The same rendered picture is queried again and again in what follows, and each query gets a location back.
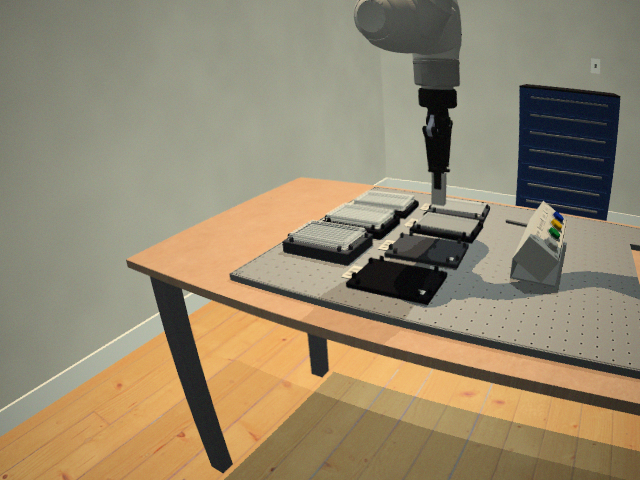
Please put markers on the white operator button panel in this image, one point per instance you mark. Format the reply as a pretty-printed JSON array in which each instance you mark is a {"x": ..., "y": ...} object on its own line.
[{"x": 536, "y": 253}]

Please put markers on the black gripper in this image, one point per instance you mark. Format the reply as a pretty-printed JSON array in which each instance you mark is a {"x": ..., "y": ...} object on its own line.
[{"x": 438, "y": 122}]

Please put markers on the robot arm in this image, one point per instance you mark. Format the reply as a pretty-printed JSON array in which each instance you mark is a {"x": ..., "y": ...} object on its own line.
[{"x": 413, "y": 26}]

